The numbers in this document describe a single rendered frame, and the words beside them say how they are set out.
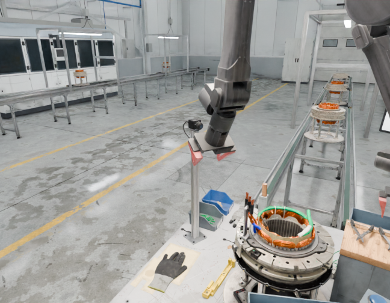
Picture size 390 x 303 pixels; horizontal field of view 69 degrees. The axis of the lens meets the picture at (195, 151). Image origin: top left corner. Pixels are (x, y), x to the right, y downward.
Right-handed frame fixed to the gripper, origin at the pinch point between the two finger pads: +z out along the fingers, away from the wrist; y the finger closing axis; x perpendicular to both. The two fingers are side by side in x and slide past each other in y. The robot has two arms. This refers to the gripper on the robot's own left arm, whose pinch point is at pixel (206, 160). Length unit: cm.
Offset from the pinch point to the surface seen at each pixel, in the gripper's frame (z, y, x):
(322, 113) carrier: 87, -194, -92
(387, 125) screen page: 20, -127, -15
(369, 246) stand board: 15, -50, 37
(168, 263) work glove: 63, 5, 7
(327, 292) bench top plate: 44, -47, 43
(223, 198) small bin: 79, -45, -25
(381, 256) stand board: 13, -49, 41
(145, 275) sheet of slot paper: 64, 15, 8
